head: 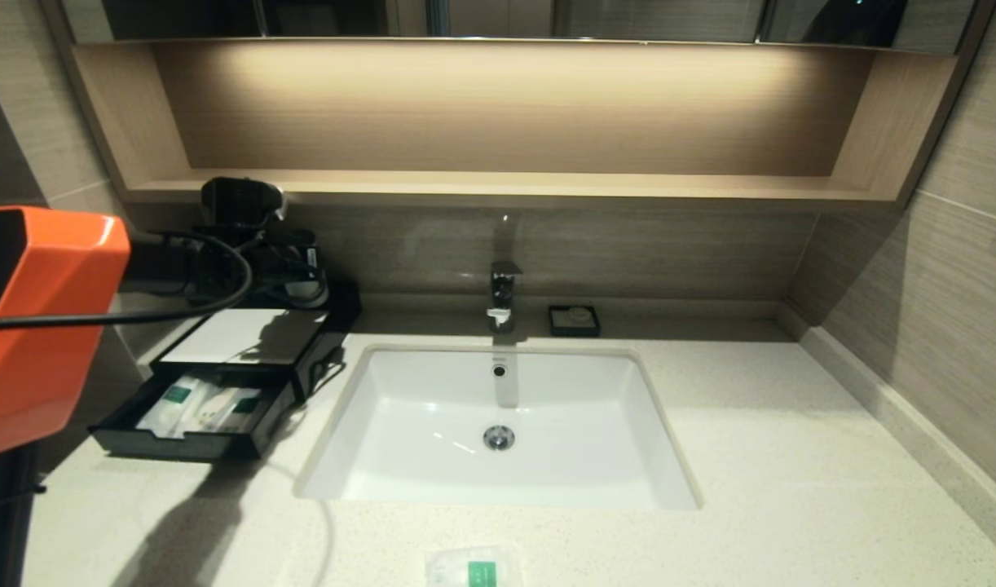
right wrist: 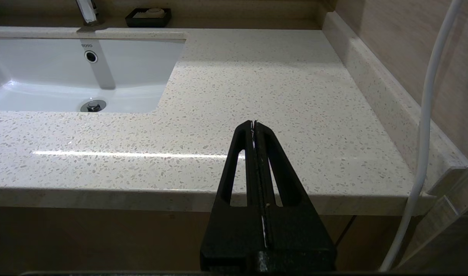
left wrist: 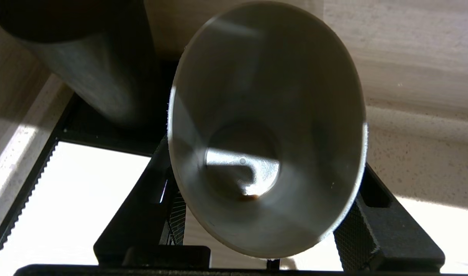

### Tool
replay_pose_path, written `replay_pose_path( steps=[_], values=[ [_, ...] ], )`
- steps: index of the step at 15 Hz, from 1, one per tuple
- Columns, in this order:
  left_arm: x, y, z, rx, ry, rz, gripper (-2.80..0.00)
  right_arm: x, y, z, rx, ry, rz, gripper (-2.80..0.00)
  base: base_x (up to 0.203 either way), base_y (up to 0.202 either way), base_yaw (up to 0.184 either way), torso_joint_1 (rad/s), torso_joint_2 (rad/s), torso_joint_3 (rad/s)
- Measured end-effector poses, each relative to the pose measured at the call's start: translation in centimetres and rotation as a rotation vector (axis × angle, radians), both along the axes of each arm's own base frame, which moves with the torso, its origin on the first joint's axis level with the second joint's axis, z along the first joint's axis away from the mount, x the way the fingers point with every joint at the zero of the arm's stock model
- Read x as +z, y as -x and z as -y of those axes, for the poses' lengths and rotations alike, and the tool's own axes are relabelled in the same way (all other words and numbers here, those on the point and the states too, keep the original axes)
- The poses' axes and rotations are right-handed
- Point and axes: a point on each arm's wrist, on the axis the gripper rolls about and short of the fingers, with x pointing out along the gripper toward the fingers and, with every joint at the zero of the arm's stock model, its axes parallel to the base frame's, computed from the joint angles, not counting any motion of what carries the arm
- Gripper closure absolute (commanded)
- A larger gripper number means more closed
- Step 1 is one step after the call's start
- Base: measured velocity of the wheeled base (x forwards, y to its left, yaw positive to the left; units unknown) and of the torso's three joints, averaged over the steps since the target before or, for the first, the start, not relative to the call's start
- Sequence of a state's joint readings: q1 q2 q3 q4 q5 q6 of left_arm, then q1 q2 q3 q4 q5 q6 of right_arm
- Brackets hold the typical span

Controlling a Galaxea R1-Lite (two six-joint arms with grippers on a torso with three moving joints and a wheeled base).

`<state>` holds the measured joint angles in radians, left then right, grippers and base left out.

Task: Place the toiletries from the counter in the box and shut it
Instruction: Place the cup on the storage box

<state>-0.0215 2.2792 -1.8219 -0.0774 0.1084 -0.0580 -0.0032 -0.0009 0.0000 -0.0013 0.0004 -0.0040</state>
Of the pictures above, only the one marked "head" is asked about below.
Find grey plastic cup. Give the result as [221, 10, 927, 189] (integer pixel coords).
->
[284, 277, 330, 311]

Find toothbrush packet with green label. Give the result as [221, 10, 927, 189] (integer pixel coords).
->
[138, 377, 214, 437]

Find packet with green square label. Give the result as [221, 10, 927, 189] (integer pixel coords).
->
[427, 545, 525, 587]

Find black amenity box housing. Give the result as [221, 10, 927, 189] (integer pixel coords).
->
[152, 281, 364, 402]

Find white board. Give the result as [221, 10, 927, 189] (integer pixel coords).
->
[164, 308, 333, 366]

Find vanity kit packet green label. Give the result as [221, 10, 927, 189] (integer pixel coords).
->
[217, 389, 280, 434]

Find comb packet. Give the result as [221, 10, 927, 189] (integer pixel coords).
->
[196, 388, 243, 434]

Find chrome faucet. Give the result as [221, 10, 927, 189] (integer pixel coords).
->
[487, 262, 524, 335]

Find black soap dish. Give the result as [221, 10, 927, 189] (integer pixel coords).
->
[548, 307, 602, 339]

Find white sink basin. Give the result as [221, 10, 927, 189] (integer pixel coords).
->
[294, 345, 703, 512]

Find mirror cabinet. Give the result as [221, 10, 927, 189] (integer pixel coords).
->
[64, 0, 976, 56]

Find black cable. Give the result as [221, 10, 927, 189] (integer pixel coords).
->
[0, 231, 256, 331]

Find wooden wall shelf niche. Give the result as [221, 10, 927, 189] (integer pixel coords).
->
[46, 39, 992, 213]

